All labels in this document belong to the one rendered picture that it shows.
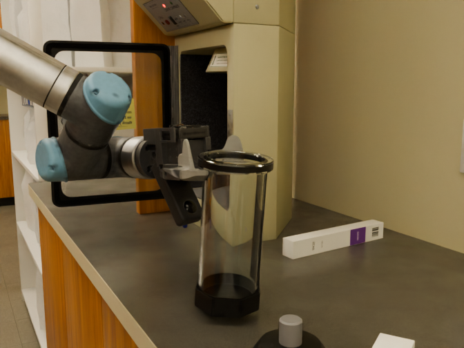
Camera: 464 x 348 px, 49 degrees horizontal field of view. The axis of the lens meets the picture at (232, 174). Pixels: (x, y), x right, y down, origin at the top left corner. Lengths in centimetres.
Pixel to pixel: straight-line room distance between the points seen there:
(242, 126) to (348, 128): 43
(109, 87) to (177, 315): 36
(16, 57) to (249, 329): 52
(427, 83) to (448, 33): 12
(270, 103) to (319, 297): 44
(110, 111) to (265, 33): 45
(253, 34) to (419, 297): 60
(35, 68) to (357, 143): 88
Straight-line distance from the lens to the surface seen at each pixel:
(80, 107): 81
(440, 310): 89
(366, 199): 141
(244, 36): 109
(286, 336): 65
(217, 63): 119
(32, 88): 82
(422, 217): 128
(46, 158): 89
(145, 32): 140
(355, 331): 78
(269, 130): 113
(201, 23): 115
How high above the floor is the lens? 128
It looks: 10 degrees down
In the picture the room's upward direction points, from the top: straight up
